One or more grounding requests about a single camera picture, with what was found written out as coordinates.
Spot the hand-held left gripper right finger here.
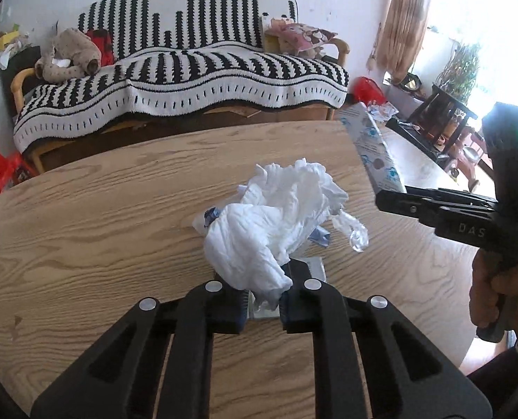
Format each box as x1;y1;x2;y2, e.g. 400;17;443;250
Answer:
281;259;493;419

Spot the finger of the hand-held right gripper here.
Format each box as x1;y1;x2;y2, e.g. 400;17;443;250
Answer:
375;189;496;228
405;185;498;210

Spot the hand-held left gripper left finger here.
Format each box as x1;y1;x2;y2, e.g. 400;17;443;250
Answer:
31;281;246;419

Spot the white tissue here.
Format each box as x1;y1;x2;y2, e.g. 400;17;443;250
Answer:
203;203;293;303

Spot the clear plastic wrap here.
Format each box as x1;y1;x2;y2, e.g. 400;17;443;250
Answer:
331;211;370;254

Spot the silver wrapper with blue print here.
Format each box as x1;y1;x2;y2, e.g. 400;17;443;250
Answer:
338;102;407;194

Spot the blue white plastic wrapper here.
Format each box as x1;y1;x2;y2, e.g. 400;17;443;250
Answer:
308;226;332;249

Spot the large white paper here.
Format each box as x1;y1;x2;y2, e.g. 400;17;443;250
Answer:
236;158;349;228

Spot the person's right forearm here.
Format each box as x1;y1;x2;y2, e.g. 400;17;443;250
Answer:
464;306;518;406

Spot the person's right hand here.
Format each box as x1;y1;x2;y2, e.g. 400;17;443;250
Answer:
468;251;518;329

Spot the pink plastic toy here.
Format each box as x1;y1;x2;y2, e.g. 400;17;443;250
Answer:
446;139;483;193

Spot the black wooden chair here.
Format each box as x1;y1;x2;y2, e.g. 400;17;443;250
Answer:
387;83;479;163

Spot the white printed plastic bag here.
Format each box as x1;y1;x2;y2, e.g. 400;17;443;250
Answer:
367;100;400;121

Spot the potted plant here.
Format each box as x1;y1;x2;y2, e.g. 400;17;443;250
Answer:
438;41;483;97

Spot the beige curtain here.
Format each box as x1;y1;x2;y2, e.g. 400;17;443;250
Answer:
375;0;437;86

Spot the floral pillow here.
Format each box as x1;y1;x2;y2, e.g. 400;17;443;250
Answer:
263;15;338;58

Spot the red plaid cushion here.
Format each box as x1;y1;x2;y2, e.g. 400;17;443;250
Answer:
84;29;115;67

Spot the brown plush toy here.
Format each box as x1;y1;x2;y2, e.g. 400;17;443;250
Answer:
34;27;103;83

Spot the wooden sofa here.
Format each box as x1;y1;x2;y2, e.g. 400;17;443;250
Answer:
10;0;351;174

